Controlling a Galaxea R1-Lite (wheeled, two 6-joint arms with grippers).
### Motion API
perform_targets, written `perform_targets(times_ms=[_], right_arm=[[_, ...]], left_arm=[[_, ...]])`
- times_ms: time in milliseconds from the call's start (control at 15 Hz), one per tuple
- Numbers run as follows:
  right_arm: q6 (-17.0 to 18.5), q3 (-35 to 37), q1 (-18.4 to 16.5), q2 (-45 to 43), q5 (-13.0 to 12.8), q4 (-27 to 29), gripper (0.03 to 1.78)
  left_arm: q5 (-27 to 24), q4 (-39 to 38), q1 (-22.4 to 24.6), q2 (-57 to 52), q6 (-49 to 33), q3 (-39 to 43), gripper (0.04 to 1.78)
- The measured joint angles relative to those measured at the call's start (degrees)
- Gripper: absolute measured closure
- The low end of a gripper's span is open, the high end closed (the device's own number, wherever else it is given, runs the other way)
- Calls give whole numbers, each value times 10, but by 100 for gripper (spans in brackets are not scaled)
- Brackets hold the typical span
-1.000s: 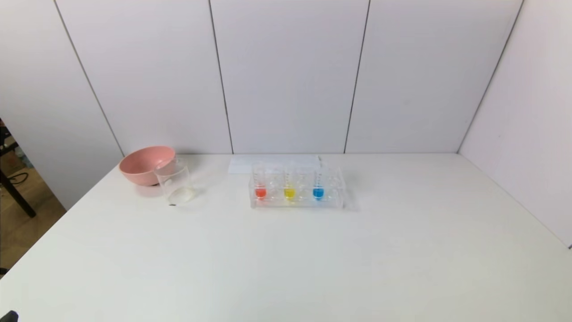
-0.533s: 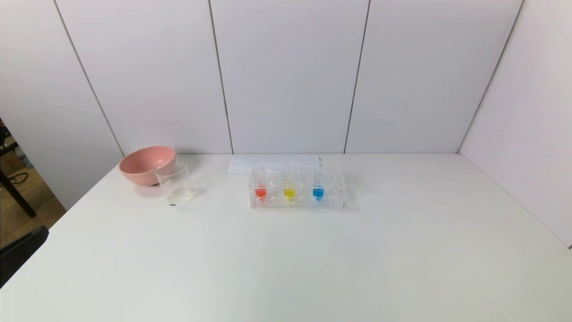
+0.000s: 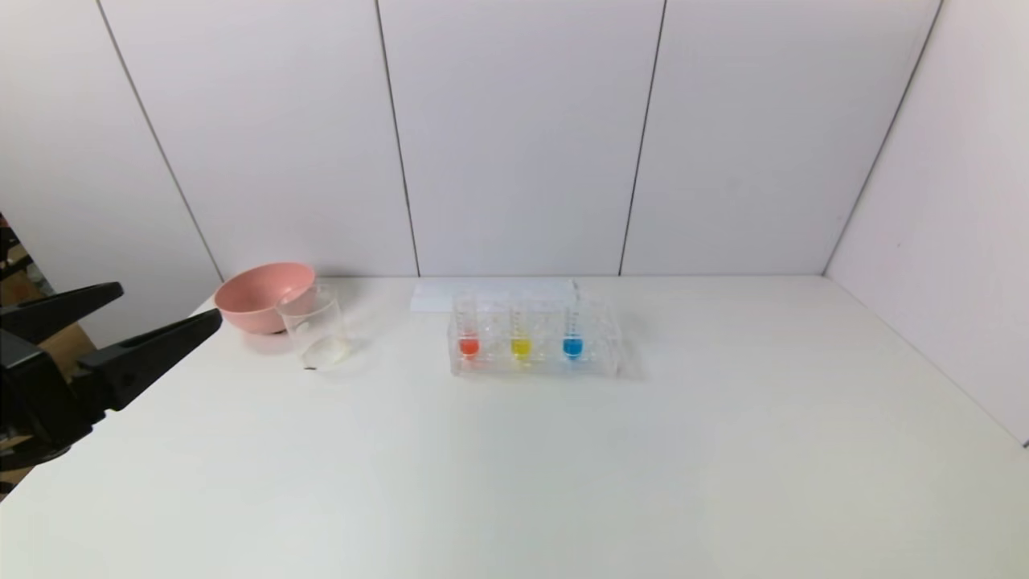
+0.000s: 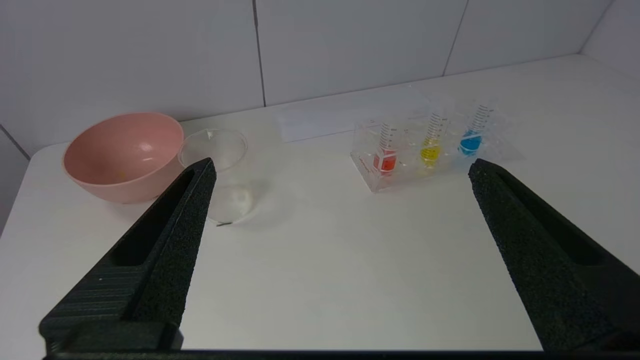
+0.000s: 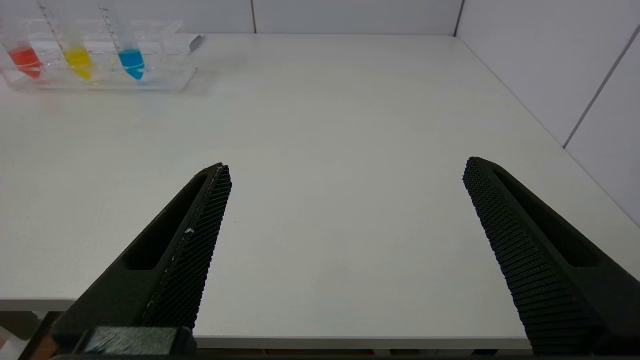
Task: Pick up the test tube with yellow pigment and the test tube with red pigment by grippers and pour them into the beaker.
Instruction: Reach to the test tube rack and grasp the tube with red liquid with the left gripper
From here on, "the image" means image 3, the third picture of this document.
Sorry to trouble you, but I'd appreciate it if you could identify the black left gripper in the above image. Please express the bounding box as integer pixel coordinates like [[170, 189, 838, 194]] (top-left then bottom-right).
[[0, 281, 223, 471]]

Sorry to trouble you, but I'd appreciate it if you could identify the test tube with red pigment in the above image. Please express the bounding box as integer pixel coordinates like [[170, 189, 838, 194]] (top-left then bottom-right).
[[454, 291, 482, 359]]

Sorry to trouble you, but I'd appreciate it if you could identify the clear glass beaker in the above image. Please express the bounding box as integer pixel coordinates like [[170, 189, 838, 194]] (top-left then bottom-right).
[[277, 283, 353, 371]]

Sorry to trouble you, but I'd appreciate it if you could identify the test tube with yellow pigment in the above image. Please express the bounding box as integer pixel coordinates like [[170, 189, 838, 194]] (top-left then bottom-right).
[[508, 291, 534, 363]]

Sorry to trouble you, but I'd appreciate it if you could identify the test tube with blue pigment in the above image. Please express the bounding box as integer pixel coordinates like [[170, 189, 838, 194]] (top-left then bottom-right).
[[563, 281, 585, 362]]

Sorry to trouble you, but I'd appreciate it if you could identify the clear acrylic test tube rack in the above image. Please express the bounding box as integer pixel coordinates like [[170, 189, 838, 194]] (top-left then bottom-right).
[[448, 294, 621, 377]]

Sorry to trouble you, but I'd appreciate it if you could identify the pink plastic bowl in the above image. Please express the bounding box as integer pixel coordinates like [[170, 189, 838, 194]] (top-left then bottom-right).
[[214, 262, 316, 335]]

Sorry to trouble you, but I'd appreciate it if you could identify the flat white sheet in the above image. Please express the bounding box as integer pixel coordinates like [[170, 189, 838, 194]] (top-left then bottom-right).
[[411, 278, 578, 314]]

